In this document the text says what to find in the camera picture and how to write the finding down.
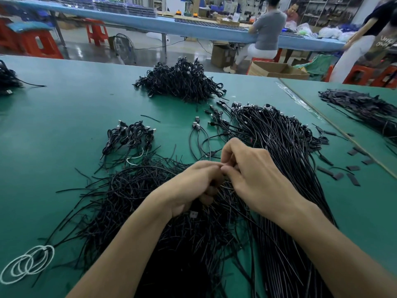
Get person's left hand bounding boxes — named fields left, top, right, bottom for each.
left=152, top=160, right=225, bottom=218

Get person's right hand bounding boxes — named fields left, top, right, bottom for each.
left=220, top=137, right=305, bottom=227

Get bundle of long black cables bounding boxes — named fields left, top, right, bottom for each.
left=201, top=101, right=339, bottom=298

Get pile of black cables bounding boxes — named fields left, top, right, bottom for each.
left=34, top=118, right=261, bottom=298

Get heap of black cables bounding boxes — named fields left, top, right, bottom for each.
left=0, top=60, right=46, bottom=96
left=133, top=58, right=227, bottom=103

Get spread of straight black cables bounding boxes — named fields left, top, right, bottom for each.
left=318, top=89, right=397, bottom=139

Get person's right forearm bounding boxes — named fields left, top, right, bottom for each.
left=282, top=204, right=397, bottom=298

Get person's left forearm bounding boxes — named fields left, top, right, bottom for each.
left=67, top=198, right=175, bottom=298

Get scattered dark tie pieces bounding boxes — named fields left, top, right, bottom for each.
left=310, top=124, right=375, bottom=187

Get open cardboard box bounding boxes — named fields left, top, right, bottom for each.
left=248, top=60, right=310, bottom=80

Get green bag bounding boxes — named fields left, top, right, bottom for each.
left=297, top=54, right=336, bottom=81

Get small cardboard box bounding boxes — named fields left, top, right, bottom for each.
left=211, top=43, right=238, bottom=69

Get red plastic stool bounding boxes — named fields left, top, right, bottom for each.
left=343, top=64, right=397, bottom=89
left=86, top=19, right=109, bottom=46
left=0, top=18, right=19, bottom=53

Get grey floor fan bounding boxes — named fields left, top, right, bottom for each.
left=112, top=33, right=137, bottom=66

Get pile of white bags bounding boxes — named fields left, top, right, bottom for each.
left=297, top=23, right=357, bottom=42

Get long blue workbench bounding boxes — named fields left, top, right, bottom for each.
left=0, top=0, right=345, bottom=52

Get metal storage shelf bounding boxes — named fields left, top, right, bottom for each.
left=292, top=0, right=367, bottom=25

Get red stool with blue seat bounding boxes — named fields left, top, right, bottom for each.
left=7, top=22, right=64, bottom=60

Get bunch of white wire rings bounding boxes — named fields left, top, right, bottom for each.
left=0, top=245, right=55, bottom=285

